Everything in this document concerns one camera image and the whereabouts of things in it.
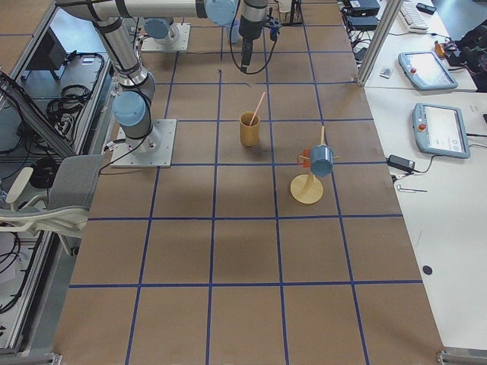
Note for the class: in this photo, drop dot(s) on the bamboo chopstick holder cup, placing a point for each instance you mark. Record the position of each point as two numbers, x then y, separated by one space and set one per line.
249 129

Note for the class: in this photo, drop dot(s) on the blue mug on tree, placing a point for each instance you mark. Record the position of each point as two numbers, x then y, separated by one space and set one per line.
321 160

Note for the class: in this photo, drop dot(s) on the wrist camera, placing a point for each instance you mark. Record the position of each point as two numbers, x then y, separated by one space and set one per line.
274 25

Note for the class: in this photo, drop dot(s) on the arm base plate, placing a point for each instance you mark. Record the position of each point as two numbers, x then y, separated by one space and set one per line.
149 45
155 151

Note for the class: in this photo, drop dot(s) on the grey office chair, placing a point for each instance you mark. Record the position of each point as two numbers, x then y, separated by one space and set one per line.
64 210

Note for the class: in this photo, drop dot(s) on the teach pendant near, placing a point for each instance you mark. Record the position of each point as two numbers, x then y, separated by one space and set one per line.
440 130

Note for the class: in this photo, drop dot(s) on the small black power brick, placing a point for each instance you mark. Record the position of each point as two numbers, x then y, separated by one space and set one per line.
401 163

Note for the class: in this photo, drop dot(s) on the wooden mug tree stand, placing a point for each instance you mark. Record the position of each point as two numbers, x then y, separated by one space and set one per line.
307 188

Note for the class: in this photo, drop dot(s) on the teach pendant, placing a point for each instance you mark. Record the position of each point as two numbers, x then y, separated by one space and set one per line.
440 130
426 71

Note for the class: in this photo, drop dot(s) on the orange mug on tree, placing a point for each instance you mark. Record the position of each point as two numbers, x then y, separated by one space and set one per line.
303 158

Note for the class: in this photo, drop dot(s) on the pink chopstick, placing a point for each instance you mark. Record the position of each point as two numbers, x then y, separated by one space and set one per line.
255 113

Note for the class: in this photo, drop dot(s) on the aluminium frame post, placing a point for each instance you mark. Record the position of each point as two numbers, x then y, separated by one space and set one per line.
390 11

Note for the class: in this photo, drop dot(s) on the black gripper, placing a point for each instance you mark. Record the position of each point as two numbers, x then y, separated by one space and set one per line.
249 33

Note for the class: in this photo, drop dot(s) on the teach pendant far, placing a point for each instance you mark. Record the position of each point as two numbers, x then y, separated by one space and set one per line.
426 71

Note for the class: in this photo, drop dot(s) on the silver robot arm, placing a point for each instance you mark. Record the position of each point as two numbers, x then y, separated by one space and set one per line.
162 30
107 17

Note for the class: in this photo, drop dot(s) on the black wire mug rack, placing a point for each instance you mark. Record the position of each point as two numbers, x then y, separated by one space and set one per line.
290 12

